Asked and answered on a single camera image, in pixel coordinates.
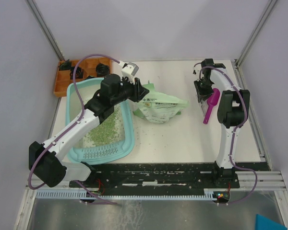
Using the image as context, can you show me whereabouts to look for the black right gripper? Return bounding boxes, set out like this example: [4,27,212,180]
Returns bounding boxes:
[193,78,214,102]

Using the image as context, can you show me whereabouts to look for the magenta plastic litter scoop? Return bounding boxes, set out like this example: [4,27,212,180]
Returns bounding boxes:
[203,88,220,125]

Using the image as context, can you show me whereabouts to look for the white plastic bag clip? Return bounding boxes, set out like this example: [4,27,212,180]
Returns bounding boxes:
[200,101,208,116]

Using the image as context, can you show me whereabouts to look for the green cat litter bag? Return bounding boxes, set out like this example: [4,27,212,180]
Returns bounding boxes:
[133,83,189,123]

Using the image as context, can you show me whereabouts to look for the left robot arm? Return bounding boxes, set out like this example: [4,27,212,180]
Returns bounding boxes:
[28,74,149,190]

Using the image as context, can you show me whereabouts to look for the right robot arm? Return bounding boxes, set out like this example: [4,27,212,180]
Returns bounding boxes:
[194,58,250,187]

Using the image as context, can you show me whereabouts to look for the green litter pellets pile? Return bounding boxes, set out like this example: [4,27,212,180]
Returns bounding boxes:
[80,105,125,148]

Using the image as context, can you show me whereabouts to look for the teal plastic litter box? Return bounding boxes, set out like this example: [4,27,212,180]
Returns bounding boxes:
[65,78,134,165]

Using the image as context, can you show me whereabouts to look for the black round part in tray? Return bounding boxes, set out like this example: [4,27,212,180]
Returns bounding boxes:
[96,63,110,77]

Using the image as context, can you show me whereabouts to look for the small circuit board with LEDs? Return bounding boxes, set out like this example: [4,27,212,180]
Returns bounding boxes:
[216,192,230,203]

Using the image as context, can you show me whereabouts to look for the blue foam pad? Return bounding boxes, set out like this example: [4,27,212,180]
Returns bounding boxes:
[254,214,287,230]

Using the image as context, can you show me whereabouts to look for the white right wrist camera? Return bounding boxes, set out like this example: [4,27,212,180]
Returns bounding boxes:
[192,62,202,75]

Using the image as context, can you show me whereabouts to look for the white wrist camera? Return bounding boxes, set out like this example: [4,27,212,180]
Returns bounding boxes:
[192,62,202,75]
[119,61,139,84]

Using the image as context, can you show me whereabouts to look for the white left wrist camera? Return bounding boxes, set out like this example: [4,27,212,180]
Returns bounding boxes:
[119,61,139,84]

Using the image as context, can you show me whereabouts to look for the black ring part in tray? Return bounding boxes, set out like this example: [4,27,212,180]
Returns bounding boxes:
[70,67,84,80]

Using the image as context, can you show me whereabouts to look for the black mounting base plate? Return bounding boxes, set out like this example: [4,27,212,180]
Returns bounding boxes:
[82,163,240,196]

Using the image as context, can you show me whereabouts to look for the light blue cable duct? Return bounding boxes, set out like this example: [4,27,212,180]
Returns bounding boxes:
[35,187,218,200]

